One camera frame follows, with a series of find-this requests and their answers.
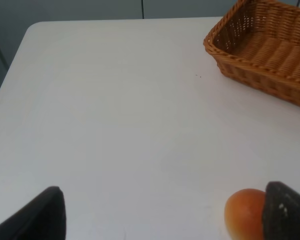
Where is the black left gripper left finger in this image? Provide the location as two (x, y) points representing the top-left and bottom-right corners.
(0, 186), (66, 240)

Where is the orange round bread bun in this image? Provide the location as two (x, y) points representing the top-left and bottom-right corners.
(224, 188), (266, 240)

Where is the brown wicker basket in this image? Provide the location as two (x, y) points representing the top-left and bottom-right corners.
(203, 0), (300, 106)

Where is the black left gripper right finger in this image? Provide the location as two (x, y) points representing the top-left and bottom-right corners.
(262, 181), (300, 240)

